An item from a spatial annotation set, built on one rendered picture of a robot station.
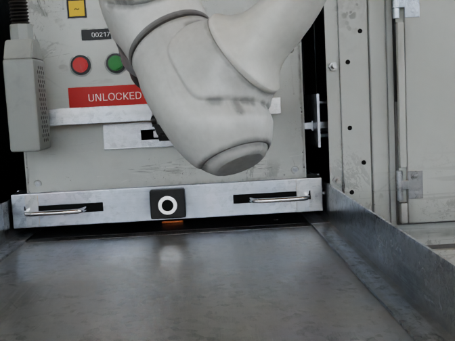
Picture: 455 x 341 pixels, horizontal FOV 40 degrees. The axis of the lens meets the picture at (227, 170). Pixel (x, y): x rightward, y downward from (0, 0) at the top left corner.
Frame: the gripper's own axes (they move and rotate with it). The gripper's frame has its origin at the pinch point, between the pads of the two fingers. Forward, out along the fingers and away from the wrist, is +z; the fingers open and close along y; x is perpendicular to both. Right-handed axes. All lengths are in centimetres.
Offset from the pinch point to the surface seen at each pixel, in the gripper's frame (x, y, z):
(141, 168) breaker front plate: -5.1, 2.7, 9.9
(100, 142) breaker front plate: -11.9, -1.6, 7.4
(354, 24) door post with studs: 32.0, -14.5, -5.2
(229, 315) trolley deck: 7.6, 36.0, -25.6
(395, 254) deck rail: 26.7, 29.6, -22.3
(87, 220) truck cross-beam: -14.9, 10.5, 13.1
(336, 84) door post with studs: 28.8, -6.4, 0.0
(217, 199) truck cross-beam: 7.7, 8.5, 11.7
